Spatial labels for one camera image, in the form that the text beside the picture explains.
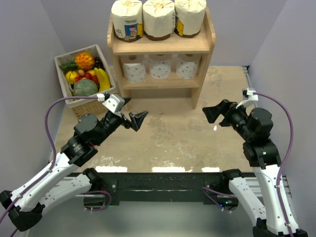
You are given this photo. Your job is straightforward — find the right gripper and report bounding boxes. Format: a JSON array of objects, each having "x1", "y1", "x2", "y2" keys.
[{"x1": 202, "y1": 98, "x2": 253, "y2": 140}]

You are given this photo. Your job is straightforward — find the dotted paper roll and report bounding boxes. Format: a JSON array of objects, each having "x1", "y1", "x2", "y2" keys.
[
  {"x1": 149, "y1": 54, "x2": 172, "y2": 79},
  {"x1": 176, "y1": 54, "x2": 201, "y2": 79},
  {"x1": 120, "y1": 55, "x2": 146, "y2": 83}
]

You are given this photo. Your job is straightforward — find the paper roll cartoon label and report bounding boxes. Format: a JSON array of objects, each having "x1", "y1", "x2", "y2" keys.
[{"x1": 174, "y1": 0, "x2": 206, "y2": 38}]

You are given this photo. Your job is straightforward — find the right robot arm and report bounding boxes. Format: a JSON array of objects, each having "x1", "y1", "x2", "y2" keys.
[{"x1": 202, "y1": 100, "x2": 308, "y2": 237}]

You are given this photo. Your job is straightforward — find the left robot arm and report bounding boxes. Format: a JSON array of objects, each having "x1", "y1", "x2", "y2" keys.
[{"x1": 0, "y1": 93, "x2": 148, "y2": 232}]

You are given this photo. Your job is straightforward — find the wooden three-tier shelf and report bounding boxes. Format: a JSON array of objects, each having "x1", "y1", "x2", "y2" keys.
[{"x1": 107, "y1": 7, "x2": 216, "y2": 109}]

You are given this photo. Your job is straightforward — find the yellow bananas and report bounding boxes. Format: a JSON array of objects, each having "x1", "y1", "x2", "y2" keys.
[{"x1": 94, "y1": 68, "x2": 111, "y2": 92}]

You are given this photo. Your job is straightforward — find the wicker basket with liner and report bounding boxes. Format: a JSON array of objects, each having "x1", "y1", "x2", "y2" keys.
[{"x1": 54, "y1": 44, "x2": 121, "y2": 120}]

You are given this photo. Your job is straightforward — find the green melon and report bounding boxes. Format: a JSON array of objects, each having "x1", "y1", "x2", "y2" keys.
[{"x1": 73, "y1": 79, "x2": 99, "y2": 96}]

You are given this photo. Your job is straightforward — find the dark grape bunch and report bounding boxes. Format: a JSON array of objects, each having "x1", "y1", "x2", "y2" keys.
[{"x1": 94, "y1": 57, "x2": 105, "y2": 70}]

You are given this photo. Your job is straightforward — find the orange pineapple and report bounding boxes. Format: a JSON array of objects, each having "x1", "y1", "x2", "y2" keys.
[{"x1": 74, "y1": 52, "x2": 95, "y2": 71}]

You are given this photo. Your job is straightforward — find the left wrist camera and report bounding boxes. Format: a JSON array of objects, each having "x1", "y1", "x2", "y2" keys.
[{"x1": 97, "y1": 93, "x2": 125, "y2": 114}]

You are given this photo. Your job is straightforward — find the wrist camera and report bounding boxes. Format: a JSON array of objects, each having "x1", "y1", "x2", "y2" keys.
[
  {"x1": 97, "y1": 93, "x2": 125, "y2": 114},
  {"x1": 236, "y1": 88, "x2": 258, "y2": 109}
]

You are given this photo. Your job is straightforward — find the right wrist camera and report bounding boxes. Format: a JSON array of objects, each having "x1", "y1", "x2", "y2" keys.
[{"x1": 236, "y1": 88, "x2": 258, "y2": 109}]

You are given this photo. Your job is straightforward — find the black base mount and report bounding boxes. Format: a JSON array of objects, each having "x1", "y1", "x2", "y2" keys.
[{"x1": 73, "y1": 172, "x2": 249, "y2": 207}]

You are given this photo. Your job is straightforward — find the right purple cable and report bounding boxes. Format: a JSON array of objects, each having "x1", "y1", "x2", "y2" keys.
[{"x1": 202, "y1": 93, "x2": 296, "y2": 237}]

